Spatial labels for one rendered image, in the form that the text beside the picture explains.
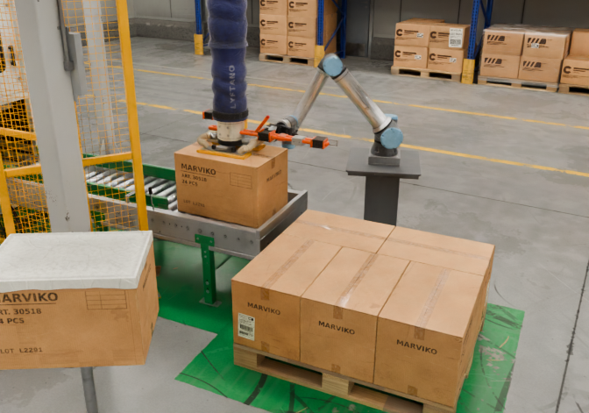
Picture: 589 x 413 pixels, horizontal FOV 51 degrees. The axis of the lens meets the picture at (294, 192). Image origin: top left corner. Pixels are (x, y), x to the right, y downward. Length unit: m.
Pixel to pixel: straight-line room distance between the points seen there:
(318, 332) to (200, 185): 1.27
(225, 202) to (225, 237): 0.22
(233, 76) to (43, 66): 1.13
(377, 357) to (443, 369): 0.32
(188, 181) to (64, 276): 1.63
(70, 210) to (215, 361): 1.14
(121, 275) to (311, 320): 1.12
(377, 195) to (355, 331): 1.50
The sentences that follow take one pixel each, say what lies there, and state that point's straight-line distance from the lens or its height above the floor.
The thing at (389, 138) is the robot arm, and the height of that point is 0.99.
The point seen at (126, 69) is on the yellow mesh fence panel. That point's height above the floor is 1.50.
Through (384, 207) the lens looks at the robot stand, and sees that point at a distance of 4.39.
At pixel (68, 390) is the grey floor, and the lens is 3.59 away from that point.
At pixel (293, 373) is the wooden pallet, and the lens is 3.47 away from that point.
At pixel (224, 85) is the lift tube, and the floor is 1.38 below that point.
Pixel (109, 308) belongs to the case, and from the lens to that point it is 2.49.
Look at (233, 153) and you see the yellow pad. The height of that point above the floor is 0.97.
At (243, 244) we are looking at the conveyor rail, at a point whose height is 0.50.
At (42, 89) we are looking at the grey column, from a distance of 3.18.
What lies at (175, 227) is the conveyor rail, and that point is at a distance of 3.95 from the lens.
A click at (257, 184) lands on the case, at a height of 0.84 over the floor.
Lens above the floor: 2.20
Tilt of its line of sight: 22 degrees down
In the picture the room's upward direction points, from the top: straight up
